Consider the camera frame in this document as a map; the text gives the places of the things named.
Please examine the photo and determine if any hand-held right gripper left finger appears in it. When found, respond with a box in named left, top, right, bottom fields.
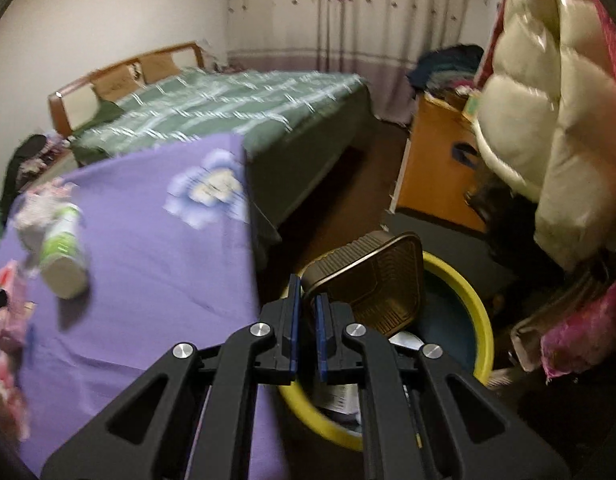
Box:
left=40, top=274, right=305, bottom=480

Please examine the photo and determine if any brown pillow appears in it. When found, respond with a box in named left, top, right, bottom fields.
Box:
left=138, top=52, right=181, bottom=83
left=93, top=67, right=139, bottom=103

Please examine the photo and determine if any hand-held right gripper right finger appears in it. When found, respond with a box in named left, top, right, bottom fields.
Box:
left=314, top=294, right=571, bottom=480

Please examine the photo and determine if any wooden bed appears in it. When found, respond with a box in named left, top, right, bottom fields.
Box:
left=48, top=41, right=379, bottom=221

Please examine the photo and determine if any purple floral tablecloth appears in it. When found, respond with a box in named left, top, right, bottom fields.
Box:
left=0, top=132, right=289, bottom=480

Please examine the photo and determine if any green checked duvet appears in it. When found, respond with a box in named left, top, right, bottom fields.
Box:
left=70, top=67, right=376, bottom=166

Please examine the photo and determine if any pink beige curtain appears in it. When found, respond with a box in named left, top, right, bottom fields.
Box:
left=227, top=0, right=511, bottom=126

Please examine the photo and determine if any dark brown plastic tray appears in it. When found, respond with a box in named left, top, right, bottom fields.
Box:
left=300, top=231, right=424, bottom=338

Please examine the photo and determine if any white puffer jacket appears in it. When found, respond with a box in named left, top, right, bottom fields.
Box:
left=475, top=0, right=616, bottom=271

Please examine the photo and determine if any wooden desk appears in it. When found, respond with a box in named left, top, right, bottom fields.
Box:
left=388, top=92, right=489, bottom=233

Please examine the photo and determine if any pink box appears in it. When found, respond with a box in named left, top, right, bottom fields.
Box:
left=0, top=259, right=36, bottom=331

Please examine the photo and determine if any small printed carton box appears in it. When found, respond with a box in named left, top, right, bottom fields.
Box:
left=320, top=382, right=361, bottom=423

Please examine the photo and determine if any pile of dark clothes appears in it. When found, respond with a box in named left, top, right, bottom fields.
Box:
left=0, top=132, right=71, bottom=221

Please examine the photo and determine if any yellow rimmed trash bin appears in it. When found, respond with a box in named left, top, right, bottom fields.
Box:
left=278, top=250, right=496, bottom=453

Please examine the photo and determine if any pile of folded clothes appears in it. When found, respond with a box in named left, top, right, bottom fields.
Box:
left=407, top=44, right=489, bottom=106

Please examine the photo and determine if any dark green cloth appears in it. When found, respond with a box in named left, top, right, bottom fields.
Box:
left=95, top=100, right=124, bottom=123

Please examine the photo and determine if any green paper cup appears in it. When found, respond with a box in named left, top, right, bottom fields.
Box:
left=39, top=204, right=89, bottom=300

